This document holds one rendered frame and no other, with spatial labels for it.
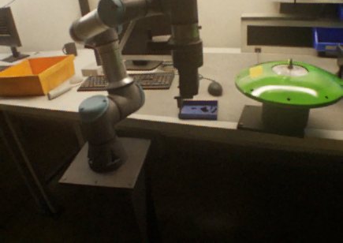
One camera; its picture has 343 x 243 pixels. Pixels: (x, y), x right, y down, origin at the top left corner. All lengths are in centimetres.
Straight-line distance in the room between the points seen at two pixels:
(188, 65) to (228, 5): 110
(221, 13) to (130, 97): 103
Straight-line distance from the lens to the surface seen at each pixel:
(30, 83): 134
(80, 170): 83
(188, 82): 60
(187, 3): 56
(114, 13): 52
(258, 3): 163
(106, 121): 73
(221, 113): 88
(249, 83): 71
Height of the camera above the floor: 135
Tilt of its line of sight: 29 degrees down
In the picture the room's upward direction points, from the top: 6 degrees counter-clockwise
